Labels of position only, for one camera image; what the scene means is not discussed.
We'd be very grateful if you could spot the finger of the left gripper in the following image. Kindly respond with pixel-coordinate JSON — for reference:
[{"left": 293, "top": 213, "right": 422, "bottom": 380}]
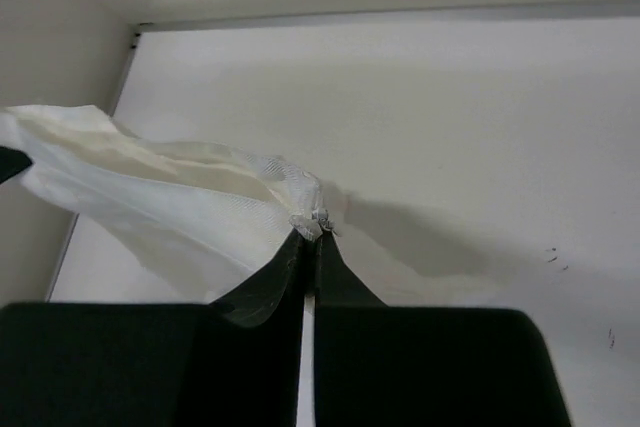
[{"left": 0, "top": 146, "right": 33, "bottom": 184}]

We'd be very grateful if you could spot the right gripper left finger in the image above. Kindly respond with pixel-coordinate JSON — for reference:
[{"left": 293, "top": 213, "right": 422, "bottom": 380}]
[{"left": 1, "top": 233, "right": 305, "bottom": 426}]

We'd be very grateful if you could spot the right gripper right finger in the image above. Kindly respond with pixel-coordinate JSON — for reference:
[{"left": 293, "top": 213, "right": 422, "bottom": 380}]
[{"left": 313, "top": 233, "right": 571, "bottom": 427}]

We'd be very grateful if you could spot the white pleated skirt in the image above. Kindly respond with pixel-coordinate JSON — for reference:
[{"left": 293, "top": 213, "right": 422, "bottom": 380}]
[{"left": 1, "top": 105, "right": 330, "bottom": 302}]

